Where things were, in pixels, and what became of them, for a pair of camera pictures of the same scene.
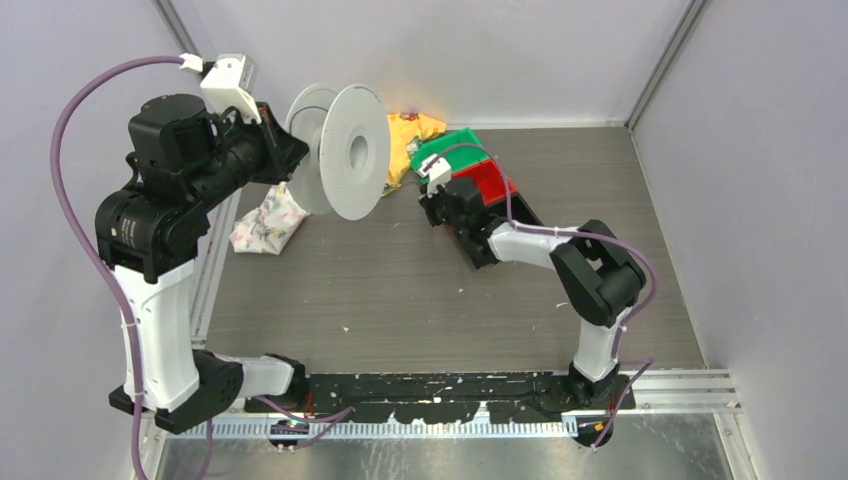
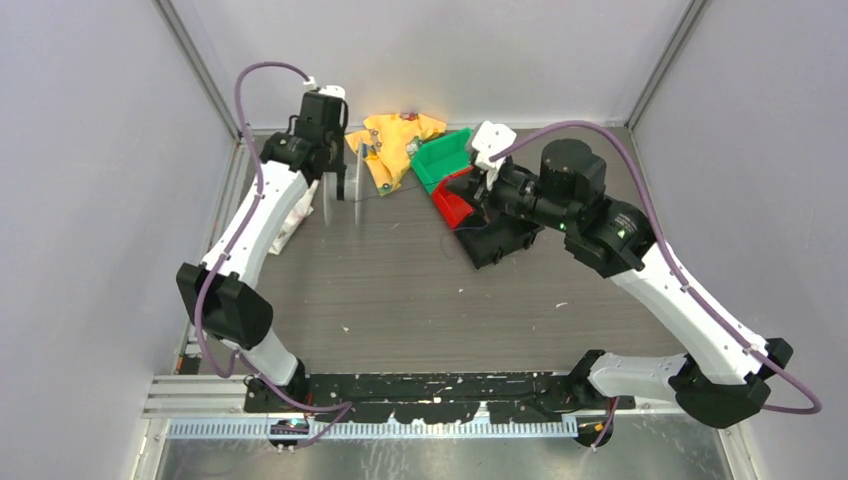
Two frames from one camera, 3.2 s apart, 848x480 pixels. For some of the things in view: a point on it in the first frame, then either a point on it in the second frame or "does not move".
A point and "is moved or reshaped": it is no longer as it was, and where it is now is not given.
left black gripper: [282, 152] → [338, 164]
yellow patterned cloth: [405, 128] does not move
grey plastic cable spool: [347, 132] is moved or reshaped
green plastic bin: [461, 148] does not move
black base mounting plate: [449, 397] does not move
